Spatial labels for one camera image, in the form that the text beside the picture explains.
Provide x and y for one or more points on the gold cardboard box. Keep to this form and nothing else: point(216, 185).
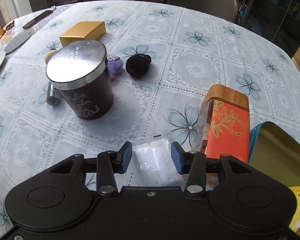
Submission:
point(85, 30)

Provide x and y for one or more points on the floral lace tablecloth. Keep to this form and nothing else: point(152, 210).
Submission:
point(190, 52)

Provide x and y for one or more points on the dark bookshelf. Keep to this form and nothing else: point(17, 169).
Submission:
point(276, 20)

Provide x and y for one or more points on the dark candle jar silver lid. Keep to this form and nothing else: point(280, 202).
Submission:
point(79, 72)

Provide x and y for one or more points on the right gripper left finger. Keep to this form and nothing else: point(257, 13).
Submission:
point(106, 164)

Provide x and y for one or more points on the gold metal tray blue rim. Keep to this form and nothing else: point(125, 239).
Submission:
point(275, 153)

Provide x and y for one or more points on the beige sponge teal handle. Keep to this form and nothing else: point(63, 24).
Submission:
point(49, 55)

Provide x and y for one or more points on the purple plush doll keychain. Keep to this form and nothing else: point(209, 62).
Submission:
point(115, 65)

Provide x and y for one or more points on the dark teal cosmetic tube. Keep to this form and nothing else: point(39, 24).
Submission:
point(53, 97)

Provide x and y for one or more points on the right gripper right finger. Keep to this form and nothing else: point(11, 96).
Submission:
point(200, 171)

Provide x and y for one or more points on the white tissue packet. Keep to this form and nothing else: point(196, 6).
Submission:
point(153, 164)

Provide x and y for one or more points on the black plush ball keychain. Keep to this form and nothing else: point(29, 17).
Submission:
point(138, 65)

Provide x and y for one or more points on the red floral tin wooden lid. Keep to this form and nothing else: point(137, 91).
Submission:
point(224, 124)

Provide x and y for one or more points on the amber trinkets on table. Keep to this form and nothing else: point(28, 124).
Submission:
point(6, 31)

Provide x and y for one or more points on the grey oval silicone mat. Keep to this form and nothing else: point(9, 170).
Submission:
point(19, 40)

